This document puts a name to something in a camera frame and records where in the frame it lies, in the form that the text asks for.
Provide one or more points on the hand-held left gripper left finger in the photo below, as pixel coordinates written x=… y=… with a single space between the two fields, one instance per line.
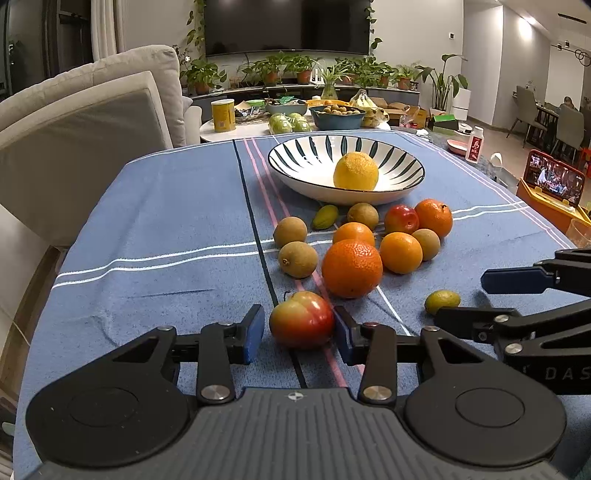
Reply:
x=254 y=334

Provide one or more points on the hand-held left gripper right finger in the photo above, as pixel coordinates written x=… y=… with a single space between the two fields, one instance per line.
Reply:
x=342 y=337

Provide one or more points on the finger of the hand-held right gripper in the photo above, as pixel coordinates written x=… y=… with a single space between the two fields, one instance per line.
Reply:
x=461 y=318
x=508 y=280

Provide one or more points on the small yellow-green lime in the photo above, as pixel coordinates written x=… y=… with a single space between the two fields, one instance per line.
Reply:
x=442 y=302

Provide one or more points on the red green apple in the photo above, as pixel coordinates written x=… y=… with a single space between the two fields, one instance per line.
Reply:
x=301 y=319

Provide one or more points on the large orange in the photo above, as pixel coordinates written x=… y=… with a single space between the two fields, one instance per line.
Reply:
x=352 y=268

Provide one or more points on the brown round fruit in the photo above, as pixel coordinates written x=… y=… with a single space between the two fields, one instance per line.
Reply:
x=428 y=244
x=363 y=215
x=290 y=231
x=298 y=259

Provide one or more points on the small orange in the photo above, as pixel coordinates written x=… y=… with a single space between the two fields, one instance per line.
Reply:
x=400 y=252
x=434 y=217
x=353 y=232

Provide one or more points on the red plum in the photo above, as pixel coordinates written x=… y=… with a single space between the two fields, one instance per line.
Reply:
x=400 y=219

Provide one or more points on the green oval fruit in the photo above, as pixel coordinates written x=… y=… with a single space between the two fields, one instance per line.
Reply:
x=325 y=217

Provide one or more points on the white blue-striped bowl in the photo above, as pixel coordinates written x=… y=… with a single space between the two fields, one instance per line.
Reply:
x=300 y=161

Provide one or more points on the pile of small brown fruits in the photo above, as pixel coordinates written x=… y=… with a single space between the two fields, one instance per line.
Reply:
x=337 y=110

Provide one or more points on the orange box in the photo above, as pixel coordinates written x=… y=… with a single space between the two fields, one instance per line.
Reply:
x=540 y=205

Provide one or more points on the clear plastic cup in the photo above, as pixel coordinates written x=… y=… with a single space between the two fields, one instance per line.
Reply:
x=579 y=233

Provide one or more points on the dark marble table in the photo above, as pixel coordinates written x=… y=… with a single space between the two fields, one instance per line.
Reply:
x=480 y=168

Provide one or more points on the white and yellow paper bag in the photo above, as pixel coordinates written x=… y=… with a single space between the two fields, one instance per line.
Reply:
x=497 y=164

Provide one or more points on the white bottle with red label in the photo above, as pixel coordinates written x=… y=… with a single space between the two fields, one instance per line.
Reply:
x=474 y=147

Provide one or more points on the blue striped tablecloth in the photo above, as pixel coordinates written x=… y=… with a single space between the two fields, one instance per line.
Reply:
x=161 y=230

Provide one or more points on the pink dish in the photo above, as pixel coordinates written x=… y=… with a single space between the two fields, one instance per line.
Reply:
x=457 y=146

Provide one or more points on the red stool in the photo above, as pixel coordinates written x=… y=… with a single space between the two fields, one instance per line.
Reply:
x=584 y=157

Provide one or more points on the white robot vacuum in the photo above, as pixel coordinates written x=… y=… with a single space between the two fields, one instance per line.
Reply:
x=464 y=128

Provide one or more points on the grey dining chair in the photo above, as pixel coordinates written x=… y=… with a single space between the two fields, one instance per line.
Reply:
x=524 y=106
x=569 y=127

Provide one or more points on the green box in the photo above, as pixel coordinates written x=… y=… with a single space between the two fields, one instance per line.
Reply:
x=443 y=122

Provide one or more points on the dining table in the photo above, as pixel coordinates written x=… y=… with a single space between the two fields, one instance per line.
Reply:
x=547 y=113

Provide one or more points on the white air purifier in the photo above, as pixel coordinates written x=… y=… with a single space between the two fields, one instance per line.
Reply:
x=461 y=104

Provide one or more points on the open cardboard box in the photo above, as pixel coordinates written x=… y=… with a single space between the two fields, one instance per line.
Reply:
x=381 y=104
x=411 y=117

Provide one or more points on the round white coffee table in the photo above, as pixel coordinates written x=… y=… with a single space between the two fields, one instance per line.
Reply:
x=249 y=131

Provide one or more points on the tall leafy floor plant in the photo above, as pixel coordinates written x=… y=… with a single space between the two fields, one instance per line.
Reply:
x=441 y=83

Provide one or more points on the tray of green apples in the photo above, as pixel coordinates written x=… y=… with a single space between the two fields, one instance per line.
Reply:
x=288 y=124

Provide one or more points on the teal bowl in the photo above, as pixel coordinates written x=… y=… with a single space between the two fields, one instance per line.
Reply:
x=337 y=122

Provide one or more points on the glass dish of snacks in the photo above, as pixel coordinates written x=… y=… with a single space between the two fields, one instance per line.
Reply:
x=249 y=114

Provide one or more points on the yellow can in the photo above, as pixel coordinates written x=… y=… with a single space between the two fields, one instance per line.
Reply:
x=223 y=116

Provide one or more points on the grey plastic basket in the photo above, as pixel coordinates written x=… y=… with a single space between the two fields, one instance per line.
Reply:
x=286 y=109

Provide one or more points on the bunch of bananas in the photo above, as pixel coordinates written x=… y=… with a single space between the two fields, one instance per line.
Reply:
x=364 y=101

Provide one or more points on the green plastic bowl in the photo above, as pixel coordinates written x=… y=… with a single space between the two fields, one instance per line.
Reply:
x=255 y=103

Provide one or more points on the yellow plastic basket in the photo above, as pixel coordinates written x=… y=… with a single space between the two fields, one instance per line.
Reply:
x=323 y=102

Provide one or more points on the grey television cabinet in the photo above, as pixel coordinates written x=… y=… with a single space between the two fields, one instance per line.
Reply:
x=203 y=99

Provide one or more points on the spider plant in glass vase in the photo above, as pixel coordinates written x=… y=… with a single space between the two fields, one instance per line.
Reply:
x=331 y=85

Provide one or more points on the beige sofa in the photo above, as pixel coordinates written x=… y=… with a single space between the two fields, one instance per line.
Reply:
x=69 y=152

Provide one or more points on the row of potted plants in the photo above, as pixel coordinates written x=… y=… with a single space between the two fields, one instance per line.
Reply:
x=203 y=76

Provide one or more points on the white curtain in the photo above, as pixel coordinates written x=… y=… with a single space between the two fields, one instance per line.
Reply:
x=106 y=27

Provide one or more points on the black wall television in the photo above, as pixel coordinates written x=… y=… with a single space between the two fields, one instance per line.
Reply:
x=286 y=23

